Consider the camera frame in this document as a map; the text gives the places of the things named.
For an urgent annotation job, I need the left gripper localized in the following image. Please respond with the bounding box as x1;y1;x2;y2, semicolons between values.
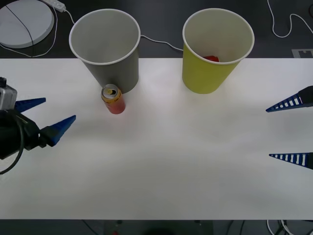
0;97;77;160

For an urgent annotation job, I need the white round disc base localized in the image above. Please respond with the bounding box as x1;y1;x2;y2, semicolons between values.
0;0;55;49

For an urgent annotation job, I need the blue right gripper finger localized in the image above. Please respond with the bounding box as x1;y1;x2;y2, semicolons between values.
268;152;313;170
266;85;313;114

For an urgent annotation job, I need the white power strip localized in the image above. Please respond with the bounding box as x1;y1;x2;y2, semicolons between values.
40;0;67;12

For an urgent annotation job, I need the orange and red drink can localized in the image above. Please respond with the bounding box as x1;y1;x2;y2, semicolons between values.
101;84;126;115

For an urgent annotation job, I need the grey floor marker plate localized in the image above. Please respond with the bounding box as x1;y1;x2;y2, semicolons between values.
291;48;313;58

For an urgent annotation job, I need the white power strip cable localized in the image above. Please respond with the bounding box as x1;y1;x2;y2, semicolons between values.
64;8;184;52

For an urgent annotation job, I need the white wavy cable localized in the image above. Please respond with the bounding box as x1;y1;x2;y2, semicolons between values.
267;0;313;38

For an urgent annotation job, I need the white cable bundle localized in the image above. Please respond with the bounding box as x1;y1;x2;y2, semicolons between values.
266;219;313;235

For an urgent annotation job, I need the thin white looping cable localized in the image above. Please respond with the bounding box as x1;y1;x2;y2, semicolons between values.
0;4;58;58

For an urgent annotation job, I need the thin black cable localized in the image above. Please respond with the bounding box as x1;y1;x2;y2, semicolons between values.
4;4;35;58

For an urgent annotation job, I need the yellow-green plastic waste bin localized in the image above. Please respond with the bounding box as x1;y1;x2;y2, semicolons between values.
182;8;255;95

